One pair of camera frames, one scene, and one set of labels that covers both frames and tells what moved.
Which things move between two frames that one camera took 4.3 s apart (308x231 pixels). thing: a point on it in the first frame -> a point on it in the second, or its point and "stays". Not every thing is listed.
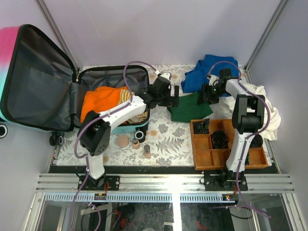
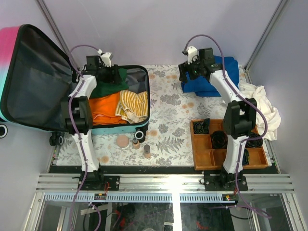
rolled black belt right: x=257 y=141 stays
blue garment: x=192 y=81 stays
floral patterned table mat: x=169 y=141 stays
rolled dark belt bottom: x=247 y=160 stays
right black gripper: x=211 y=100 -> x=186 y=67
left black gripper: x=168 y=101 -> x=111 y=78
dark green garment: x=188 y=110 -> x=103 y=89
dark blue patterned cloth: x=201 y=127 stays
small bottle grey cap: x=147 y=151 stays
